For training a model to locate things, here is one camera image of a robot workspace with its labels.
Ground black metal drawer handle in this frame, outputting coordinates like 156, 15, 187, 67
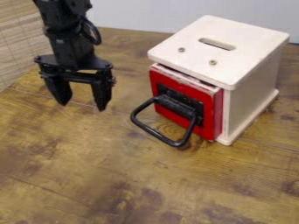
130, 94, 204, 148

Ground white wooden drawer box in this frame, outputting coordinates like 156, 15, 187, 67
147, 15, 290, 145

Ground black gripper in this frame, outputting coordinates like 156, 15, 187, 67
34, 21, 116, 111

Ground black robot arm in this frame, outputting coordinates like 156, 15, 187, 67
32, 0, 116, 111

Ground red drawer front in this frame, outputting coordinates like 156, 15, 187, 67
150, 63, 224, 141

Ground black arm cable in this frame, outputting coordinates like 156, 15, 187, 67
80, 18, 103, 46

